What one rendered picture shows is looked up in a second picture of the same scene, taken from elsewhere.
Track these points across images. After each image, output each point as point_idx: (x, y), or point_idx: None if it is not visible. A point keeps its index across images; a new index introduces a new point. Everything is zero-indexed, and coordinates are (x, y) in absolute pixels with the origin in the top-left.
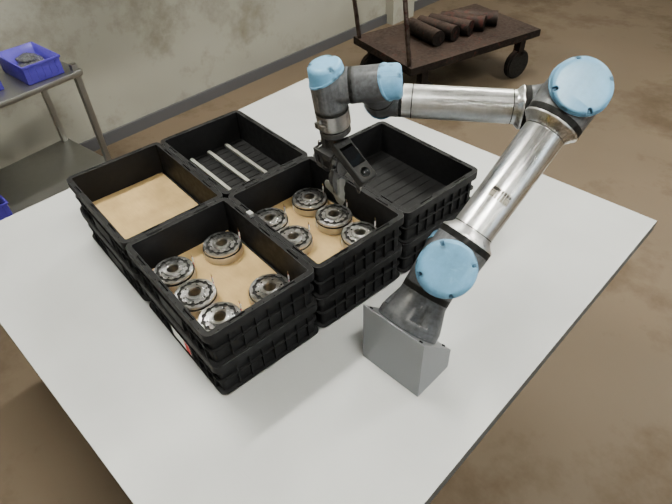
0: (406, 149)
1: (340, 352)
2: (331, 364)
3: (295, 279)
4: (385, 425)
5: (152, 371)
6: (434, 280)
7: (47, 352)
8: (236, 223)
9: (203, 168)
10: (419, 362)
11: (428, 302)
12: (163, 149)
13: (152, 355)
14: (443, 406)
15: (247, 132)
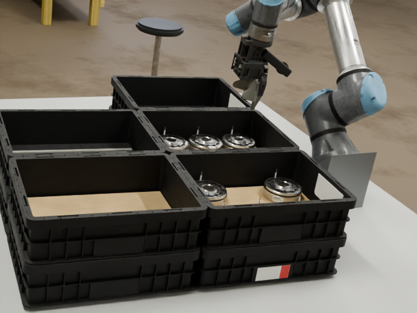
0: (147, 90)
1: None
2: None
3: (308, 157)
4: (381, 224)
5: (290, 307)
6: (379, 98)
7: None
8: (190, 172)
9: None
10: (370, 170)
11: (347, 134)
12: (35, 158)
13: (269, 303)
14: (372, 202)
15: (20, 130)
